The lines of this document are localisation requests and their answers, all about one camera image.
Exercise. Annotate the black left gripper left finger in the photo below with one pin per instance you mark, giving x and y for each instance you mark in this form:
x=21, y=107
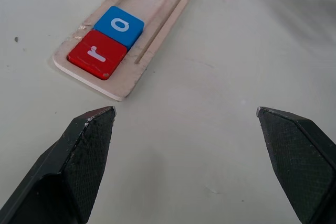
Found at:
x=78, y=161

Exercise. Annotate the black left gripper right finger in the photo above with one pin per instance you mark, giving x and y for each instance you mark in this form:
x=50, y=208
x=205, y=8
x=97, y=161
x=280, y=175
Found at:
x=299, y=155

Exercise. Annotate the red letter tile r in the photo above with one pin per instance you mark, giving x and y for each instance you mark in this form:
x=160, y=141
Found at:
x=97, y=54

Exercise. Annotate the blue letter tile o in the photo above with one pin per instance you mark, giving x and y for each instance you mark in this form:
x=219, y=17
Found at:
x=119, y=26

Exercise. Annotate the pale wooden letter tray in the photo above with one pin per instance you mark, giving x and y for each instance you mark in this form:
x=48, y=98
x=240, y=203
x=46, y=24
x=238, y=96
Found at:
x=155, y=24

